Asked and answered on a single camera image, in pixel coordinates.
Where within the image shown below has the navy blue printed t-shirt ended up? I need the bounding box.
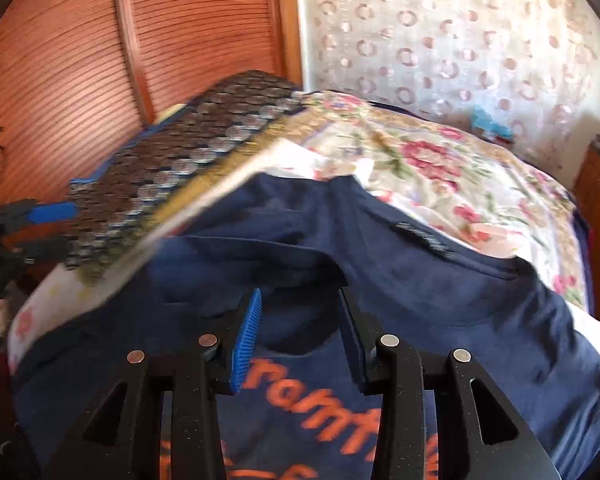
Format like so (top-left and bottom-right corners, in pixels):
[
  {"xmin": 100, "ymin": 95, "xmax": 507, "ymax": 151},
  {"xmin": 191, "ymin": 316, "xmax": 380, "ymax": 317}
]
[{"xmin": 15, "ymin": 174, "xmax": 600, "ymax": 479}]

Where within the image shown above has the white red-flower bed sheet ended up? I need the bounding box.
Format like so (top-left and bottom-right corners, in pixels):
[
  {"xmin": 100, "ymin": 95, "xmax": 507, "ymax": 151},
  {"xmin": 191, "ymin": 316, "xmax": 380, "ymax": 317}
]
[{"xmin": 7, "ymin": 139, "xmax": 326, "ymax": 373}]

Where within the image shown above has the dark patterned folded quilt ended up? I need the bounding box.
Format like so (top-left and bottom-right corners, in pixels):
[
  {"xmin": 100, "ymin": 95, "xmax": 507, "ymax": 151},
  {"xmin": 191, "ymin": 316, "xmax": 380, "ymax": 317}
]
[{"xmin": 65, "ymin": 70, "xmax": 301, "ymax": 276}]

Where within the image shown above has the wooden louvered wardrobe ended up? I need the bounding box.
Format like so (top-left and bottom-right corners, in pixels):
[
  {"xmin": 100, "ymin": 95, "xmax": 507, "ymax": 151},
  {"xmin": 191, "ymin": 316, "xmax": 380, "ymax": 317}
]
[{"xmin": 0, "ymin": 0, "xmax": 303, "ymax": 205}]

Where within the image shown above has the floral beige blanket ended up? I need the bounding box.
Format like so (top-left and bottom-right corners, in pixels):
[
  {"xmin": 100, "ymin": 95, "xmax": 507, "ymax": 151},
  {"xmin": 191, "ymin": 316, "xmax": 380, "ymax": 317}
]
[{"xmin": 302, "ymin": 91, "xmax": 593, "ymax": 311}]

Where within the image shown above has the blue box at headboard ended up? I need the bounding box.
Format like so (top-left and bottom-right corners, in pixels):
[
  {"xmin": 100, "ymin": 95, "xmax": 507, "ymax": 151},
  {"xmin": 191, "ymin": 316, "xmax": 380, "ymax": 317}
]
[{"xmin": 470, "ymin": 107, "xmax": 515, "ymax": 145}]

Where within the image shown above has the sheer circle-pattern curtain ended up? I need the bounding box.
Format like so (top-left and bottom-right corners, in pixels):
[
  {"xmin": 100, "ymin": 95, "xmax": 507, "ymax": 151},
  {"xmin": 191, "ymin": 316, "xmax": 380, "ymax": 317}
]
[{"xmin": 299, "ymin": 0, "xmax": 600, "ymax": 172}]

